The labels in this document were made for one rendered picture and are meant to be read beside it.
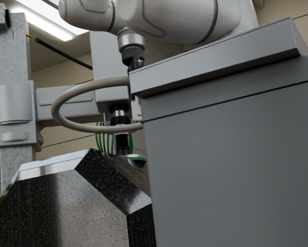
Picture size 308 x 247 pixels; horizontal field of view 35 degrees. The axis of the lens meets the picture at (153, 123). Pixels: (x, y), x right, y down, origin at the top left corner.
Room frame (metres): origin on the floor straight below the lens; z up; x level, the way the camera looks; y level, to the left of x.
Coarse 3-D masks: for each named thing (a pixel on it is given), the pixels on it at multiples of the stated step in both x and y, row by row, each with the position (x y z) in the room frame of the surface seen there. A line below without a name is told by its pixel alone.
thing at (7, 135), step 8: (24, 80) 2.83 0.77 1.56; (32, 80) 2.83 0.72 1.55; (32, 88) 2.83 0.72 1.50; (32, 96) 2.83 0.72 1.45; (32, 104) 2.83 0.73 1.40; (32, 112) 2.83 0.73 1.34; (0, 128) 2.80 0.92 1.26; (8, 128) 2.81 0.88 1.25; (16, 128) 2.81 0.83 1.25; (24, 128) 2.82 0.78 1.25; (32, 128) 2.83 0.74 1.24; (0, 136) 2.80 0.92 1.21; (8, 136) 2.79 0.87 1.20; (16, 136) 2.79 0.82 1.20; (24, 136) 2.81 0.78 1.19; (32, 136) 2.83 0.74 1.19; (40, 136) 2.91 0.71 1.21; (0, 144) 2.80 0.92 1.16; (8, 144) 2.81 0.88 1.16; (16, 144) 2.82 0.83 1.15; (24, 144) 2.83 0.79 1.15; (32, 144) 2.85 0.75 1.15; (40, 144) 2.97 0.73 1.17
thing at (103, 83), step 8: (96, 80) 1.46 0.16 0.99; (104, 80) 1.45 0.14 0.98; (112, 80) 1.45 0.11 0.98; (120, 80) 1.45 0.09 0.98; (128, 80) 1.46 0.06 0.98; (72, 88) 1.49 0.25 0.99; (80, 88) 1.47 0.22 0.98; (88, 88) 1.47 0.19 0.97; (96, 88) 1.47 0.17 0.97; (64, 96) 1.51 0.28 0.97; (72, 96) 1.50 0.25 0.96; (56, 104) 1.56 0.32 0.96; (56, 112) 1.62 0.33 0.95; (56, 120) 1.70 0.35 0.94; (64, 120) 1.74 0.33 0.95; (72, 128) 1.81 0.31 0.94; (80, 128) 1.83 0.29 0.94; (88, 128) 1.86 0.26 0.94; (96, 128) 1.88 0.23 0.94; (104, 128) 1.89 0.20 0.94; (112, 128) 1.90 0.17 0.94; (120, 128) 1.91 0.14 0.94; (128, 128) 1.91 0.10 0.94; (136, 128) 1.91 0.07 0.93
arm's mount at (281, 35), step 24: (264, 24) 0.92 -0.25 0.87; (288, 24) 0.90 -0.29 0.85; (216, 48) 0.97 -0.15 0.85; (240, 48) 0.95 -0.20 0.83; (264, 48) 0.93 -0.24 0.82; (288, 48) 0.91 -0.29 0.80; (144, 72) 1.04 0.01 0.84; (168, 72) 1.02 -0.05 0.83; (192, 72) 1.00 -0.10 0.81; (216, 72) 0.99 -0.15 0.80; (144, 96) 1.09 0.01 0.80
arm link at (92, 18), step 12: (60, 0) 1.36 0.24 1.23; (72, 0) 1.34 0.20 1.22; (84, 0) 1.35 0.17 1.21; (96, 0) 1.36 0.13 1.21; (108, 0) 1.40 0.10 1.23; (60, 12) 1.38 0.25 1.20; (72, 12) 1.35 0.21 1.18; (84, 12) 1.36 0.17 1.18; (96, 12) 1.38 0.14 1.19; (108, 12) 1.40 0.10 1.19; (72, 24) 1.39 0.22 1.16; (84, 24) 1.39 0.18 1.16; (96, 24) 1.41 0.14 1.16; (108, 24) 1.42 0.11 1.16
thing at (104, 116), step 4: (108, 112) 2.56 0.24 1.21; (128, 112) 2.61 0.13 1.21; (104, 116) 2.51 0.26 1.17; (108, 116) 2.64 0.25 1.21; (112, 116) 2.65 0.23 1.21; (128, 116) 2.69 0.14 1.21; (104, 120) 2.51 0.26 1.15; (108, 120) 2.72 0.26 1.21; (128, 132) 3.08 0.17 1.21; (132, 132) 3.09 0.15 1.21
